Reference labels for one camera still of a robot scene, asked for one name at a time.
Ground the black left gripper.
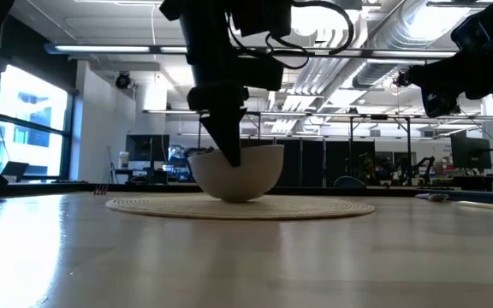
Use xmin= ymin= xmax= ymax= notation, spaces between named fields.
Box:
xmin=159 ymin=0 xmax=285 ymax=169

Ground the black left camera cable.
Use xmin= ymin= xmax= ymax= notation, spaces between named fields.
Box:
xmin=227 ymin=0 xmax=355 ymax=70

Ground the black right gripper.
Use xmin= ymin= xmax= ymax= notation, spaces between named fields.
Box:
xmin=404 ymin=44 xmax=493 ymax=119

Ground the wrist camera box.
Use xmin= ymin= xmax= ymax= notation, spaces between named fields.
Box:
xmin=230 ymin=0 xmax=293 ymax=39
xmin=450 ymin=0 xmax=493 ymax=55

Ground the round black ceiling fixture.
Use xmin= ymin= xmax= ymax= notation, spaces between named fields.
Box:
xmin=115 ymin=71 xmax=135 ymax=91

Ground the metal utensil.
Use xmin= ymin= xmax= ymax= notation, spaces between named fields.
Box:
xmin=414 ymin=192 xmax=450 ymax=203

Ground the black computer monitor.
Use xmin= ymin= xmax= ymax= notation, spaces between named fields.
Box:
xmin=450 ymin=130 xmax=493 ymax=172
xmin=125 ymin=134 xmax=171 ymax=163

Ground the large glass window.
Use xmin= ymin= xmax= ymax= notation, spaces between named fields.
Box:
xmin=0 ymin=63 xmax=74 ymax=183

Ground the dark office chair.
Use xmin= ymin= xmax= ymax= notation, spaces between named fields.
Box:
xmin=333 ymin=175 xmax=367 ymax=190

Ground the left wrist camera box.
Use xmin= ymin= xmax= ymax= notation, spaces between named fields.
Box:
xmin=230 ymin=0 xmax=293 ymax=39

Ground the white ribbed ceramic bowl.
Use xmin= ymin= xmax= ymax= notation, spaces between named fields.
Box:
xmin=187 ymin=144 xmax=286 ymax=204

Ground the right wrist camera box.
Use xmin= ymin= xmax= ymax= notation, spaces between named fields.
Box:
xmin=450 ymin=0 xmax=493 ymax=55

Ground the round woven beige placemat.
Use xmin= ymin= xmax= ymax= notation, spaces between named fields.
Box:
xmin=104 ymin=192 xmax=377 ymax=222

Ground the open laptop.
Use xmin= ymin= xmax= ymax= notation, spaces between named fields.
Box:
xmin=1 ymin=161 xmax=31 ymax=183

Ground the long ceiling light rail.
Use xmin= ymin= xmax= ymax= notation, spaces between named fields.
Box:
xmin=44 ymin=41 xmax=460 ymax=60

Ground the black room partition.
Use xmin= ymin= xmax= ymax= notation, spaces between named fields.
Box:
xmin=241 ymin=138 xmax=377 ymax=188

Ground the silver spiral air duct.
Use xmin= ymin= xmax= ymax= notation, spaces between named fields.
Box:
xmin=351 ymin=0 xmax=458 ymax=90

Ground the black metal frame stand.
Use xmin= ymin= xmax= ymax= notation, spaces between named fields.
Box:
xmin=347 ymin=113 xmax=413 ymax=188

